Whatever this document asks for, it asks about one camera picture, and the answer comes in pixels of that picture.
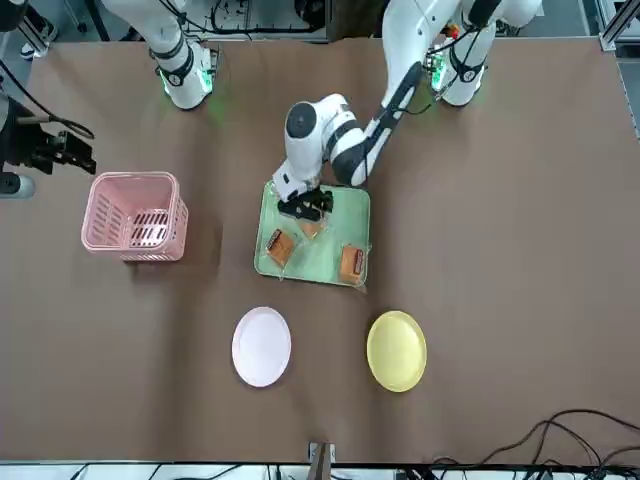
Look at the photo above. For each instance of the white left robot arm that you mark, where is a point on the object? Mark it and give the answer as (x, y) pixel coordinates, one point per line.
(310, 145)

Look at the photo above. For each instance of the aluminium frame post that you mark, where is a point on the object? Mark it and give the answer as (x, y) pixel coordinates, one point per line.
(321, 460)

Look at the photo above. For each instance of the aluminium frame rail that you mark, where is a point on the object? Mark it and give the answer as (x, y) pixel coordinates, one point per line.
(25, 30)
(617, 22)

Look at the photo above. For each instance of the yellow round plate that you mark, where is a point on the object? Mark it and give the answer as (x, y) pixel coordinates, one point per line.
(396, 350)

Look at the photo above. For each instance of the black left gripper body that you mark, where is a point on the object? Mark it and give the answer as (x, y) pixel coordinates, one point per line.
(305, 205)

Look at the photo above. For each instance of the person's foot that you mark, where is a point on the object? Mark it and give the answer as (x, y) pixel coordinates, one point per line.
(46, 27)
(30, 51)

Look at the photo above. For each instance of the green rectangular tray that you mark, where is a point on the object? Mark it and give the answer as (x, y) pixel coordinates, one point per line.
(320, 260)

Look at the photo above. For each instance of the white round plate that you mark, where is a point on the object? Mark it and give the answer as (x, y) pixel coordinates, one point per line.
(261, 346)

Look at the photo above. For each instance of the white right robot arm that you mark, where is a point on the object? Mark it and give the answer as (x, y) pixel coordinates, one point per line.
(175, 60)

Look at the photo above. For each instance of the yellow emergency stop button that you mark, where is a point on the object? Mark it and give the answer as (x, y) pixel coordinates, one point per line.
(451, 31)

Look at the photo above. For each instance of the small pink slotted basket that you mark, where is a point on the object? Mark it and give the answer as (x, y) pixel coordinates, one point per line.
(107, 220)

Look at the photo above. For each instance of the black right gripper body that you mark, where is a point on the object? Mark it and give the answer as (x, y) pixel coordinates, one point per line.
(37, 147)

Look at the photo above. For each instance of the clear-wrapped bread pack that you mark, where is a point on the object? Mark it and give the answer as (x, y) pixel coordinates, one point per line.
(312, 230)
(352, 264)
(281, 247)

